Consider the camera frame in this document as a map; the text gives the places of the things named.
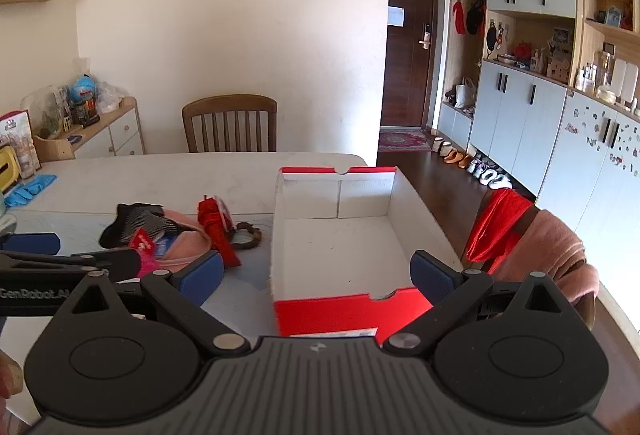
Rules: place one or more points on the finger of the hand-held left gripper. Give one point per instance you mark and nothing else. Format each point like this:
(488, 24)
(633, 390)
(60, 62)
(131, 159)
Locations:
(30, 243)
(120, 262)

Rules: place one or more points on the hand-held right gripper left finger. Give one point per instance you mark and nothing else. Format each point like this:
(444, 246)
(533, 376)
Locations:
(200, 282)

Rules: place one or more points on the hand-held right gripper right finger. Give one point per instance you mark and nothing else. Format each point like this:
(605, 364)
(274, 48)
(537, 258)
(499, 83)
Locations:
(430, 277)

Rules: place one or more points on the black patterned sock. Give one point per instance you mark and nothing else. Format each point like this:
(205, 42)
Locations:
(157, 221)
(117, 225)

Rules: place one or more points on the pink cloth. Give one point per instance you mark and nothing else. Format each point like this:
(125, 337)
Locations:
(192, 240)

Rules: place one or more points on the red fabric ornament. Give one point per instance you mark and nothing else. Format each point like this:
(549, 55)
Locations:
(215, 225)

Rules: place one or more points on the red and white cardboard box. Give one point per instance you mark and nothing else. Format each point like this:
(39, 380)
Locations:
(340, 250)

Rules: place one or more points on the person's left hand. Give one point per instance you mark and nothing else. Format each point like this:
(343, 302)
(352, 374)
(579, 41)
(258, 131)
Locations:
(10, 377)

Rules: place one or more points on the blue cloth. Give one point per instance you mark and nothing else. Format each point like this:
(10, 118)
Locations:
(27, 192)

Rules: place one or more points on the brown hair scrunchie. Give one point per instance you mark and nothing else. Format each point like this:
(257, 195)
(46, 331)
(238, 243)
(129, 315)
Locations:
(255, 240)

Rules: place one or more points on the yellow container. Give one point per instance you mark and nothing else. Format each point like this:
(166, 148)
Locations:
(7, 170)

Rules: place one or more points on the red cloth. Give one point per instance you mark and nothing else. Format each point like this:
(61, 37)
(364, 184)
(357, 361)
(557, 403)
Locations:
(495, 227)

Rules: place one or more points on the snack bag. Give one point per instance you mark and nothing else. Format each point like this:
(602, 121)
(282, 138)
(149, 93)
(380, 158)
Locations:
(20, 140)

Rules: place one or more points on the dark chair with black seat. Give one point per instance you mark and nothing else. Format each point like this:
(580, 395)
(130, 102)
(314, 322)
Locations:
(522, 222)

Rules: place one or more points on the pink fringed scarf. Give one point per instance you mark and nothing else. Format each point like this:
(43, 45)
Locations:
(545, 255)

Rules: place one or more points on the row of shoes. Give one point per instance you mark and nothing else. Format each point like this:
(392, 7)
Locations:
(480, 170)

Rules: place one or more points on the white wooden sideboard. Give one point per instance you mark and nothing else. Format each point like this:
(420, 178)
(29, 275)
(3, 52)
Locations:
(117, 130)

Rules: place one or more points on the red patterned rug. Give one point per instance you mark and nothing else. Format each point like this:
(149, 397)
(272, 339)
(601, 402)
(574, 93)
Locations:
(404, 140)

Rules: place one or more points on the low white bench cabinet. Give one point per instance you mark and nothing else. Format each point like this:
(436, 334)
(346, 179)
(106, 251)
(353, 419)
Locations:
(455, 122)

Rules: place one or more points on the brown wooden slatted chair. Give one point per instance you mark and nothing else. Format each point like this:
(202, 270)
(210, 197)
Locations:
(230, 122)

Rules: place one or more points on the clear plastic bag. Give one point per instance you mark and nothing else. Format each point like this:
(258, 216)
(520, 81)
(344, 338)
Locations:
(109, 96)

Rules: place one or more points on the white lower cabinet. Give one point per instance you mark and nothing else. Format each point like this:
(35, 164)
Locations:
(515, 125)

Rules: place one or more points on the white cabinet with stickers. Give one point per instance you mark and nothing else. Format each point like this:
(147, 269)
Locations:
(585, 175)

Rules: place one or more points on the white tote bag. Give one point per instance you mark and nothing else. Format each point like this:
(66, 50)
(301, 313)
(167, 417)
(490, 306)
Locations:
(465, 94)

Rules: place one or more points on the dark brown entrance door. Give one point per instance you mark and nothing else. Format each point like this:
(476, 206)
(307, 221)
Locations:
(410, 80)

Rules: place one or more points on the silver door lock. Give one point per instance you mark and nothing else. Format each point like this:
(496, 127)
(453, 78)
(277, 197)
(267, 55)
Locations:
(425, 35)

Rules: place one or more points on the red plush ornament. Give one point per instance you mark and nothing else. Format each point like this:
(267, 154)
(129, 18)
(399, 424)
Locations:
(523, 51)

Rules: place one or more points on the wooden house model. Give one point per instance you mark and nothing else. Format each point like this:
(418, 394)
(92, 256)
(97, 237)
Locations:
(560, 67)

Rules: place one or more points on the red hanging garment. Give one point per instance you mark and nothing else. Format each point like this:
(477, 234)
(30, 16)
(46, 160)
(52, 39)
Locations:
(458, 17)

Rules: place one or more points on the paper note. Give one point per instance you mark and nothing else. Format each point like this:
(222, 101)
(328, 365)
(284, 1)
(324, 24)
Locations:
(396, 16)

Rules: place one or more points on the black hanging bag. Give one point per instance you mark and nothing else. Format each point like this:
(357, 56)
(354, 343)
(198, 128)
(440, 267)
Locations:
(475, 17)

